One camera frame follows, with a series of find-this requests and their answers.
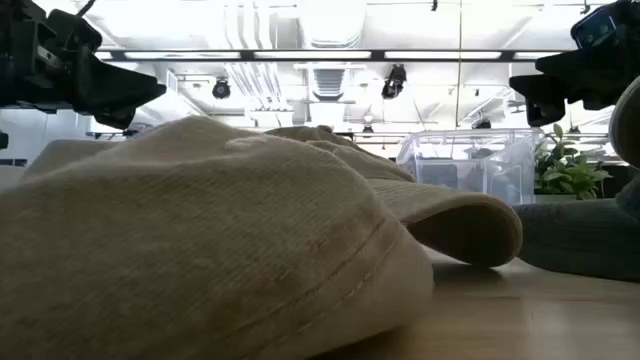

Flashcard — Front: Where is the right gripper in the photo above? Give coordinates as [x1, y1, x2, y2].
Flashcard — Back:
[509, 0, 640, 127]

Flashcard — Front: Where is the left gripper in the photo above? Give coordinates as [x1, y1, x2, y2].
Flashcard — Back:
[0, 0, 167, 130]

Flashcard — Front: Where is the beige corduroy hat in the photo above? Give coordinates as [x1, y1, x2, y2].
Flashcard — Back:
[264, 124, 524, 268]
[0, 115, 435, 360]

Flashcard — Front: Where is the tan fabric hat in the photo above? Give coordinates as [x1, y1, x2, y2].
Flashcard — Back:
[608, 74, 640, 171]

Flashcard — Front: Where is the grey fabric hat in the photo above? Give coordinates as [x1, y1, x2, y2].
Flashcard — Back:
[513, 197, 640, 282]

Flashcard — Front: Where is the green potted plant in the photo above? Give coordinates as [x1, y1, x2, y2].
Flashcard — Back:
[533, 123, 613, 202]

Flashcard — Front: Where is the black ceiling spotlight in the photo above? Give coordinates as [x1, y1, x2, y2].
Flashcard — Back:
[380, 63, 408, 101]
[211, 77, 232, 101]

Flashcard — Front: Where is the clear plastic bin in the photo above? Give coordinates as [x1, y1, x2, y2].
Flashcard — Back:
[396, 128, 545, 207]

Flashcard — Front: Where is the long ceiling light strip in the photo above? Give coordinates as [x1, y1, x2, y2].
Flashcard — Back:
[93, 48, 569, 63]

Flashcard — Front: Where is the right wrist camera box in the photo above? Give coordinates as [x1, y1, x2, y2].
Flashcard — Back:
[570, 3, 620, 50]

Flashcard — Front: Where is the round ceiling air duct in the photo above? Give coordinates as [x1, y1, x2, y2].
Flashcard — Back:
[298, 0, 368, 50]

